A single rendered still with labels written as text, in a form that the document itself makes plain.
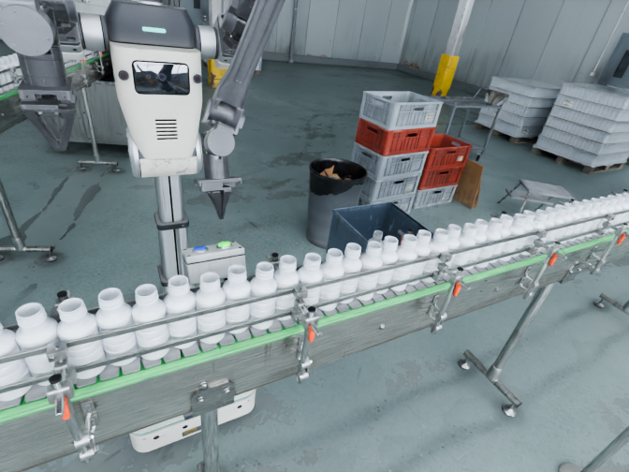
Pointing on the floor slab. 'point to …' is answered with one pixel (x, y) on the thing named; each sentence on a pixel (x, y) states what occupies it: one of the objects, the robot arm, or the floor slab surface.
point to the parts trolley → (467, 116)
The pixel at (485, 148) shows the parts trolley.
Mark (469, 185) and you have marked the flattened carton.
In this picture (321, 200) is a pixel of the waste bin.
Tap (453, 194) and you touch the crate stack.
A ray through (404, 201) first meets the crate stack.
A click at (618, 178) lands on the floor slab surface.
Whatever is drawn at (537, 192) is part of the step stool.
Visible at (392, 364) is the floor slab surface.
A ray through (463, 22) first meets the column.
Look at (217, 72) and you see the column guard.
